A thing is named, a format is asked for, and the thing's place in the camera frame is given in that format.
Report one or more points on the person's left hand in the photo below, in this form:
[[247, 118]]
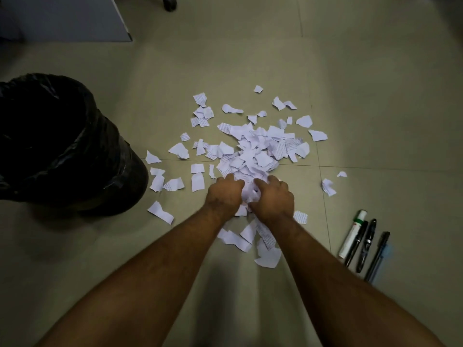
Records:
[[222, 198]]

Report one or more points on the person's right hand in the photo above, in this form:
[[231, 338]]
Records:
[[275, 204]]

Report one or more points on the person's left fingers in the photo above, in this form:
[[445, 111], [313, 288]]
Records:
[[229, 179]]

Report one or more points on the person's right fingers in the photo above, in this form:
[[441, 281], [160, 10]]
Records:
[[269, 180]]

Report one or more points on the white paper bunch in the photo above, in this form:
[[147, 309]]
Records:
[[249, 191]]

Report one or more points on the person's left forearm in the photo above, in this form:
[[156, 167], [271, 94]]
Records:
[[144, 285]]

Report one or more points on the person's right forearm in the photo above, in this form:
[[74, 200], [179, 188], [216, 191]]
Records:
[[336, 292]]

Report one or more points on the pile of torn paper scraps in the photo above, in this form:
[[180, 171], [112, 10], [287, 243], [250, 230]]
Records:
[[253, 148]]

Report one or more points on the white marker with green cap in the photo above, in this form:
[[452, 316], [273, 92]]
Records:
[[351, 236]]

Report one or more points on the slim black pen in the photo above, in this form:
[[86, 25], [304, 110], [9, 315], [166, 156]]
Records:
[[356, 243]]

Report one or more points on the thick black fountain pen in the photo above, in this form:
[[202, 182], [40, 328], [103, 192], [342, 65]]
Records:
[[367, 245]]

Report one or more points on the dark blue ballpoint pen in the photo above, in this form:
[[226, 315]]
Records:
[[377, 256]]

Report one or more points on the trash bin with black bag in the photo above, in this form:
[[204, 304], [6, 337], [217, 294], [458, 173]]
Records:
[[54, 140]]

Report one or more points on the black chair caster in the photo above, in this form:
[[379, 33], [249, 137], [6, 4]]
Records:
[[169, 2]]

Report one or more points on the grey cabinet panel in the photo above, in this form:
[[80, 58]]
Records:
[[61, 18]]

